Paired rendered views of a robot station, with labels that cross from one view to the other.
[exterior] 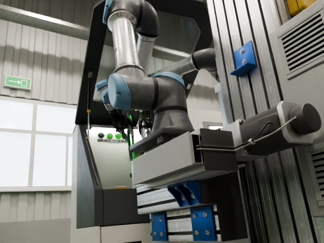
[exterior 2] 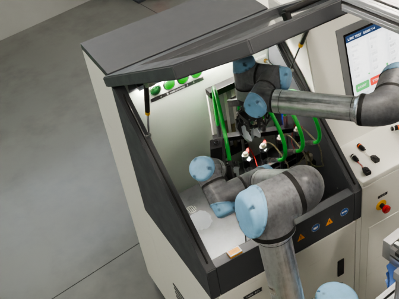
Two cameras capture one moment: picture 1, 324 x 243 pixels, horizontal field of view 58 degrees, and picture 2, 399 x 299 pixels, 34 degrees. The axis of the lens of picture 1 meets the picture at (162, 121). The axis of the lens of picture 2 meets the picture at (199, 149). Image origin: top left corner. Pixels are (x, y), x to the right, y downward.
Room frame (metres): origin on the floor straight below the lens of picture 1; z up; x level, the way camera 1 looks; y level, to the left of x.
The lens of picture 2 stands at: (-0.11, 0.23, 2.75)
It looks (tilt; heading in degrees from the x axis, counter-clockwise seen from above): 40 degrees down; 2
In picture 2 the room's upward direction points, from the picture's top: 10 degrees counter-clockwise
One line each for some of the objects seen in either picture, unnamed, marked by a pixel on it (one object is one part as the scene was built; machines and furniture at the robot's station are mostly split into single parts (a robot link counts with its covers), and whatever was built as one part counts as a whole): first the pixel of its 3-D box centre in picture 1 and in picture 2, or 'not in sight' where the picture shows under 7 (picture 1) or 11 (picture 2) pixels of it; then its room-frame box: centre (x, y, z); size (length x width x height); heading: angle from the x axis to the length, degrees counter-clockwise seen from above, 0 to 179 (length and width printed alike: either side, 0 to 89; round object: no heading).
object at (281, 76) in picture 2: not in sight; (271, 79); (1.61, 0.02, 1.55); 0.11 x 0.11 x 0.08; 61
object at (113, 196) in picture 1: (164, 203); (285, 239); (1.52, 0.02, 0.87); 0.62 x 0.04 x 0.16; 115
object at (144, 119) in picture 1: (146, 117); (249, 111); (1.67, 0.09, 1.39); 0.09 x 0.08 x 0.12; 25
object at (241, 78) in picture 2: not in sight; (245, 72); (1.67, 0.09, 1.55); 0.09 x 0.08 x 0.11; 61
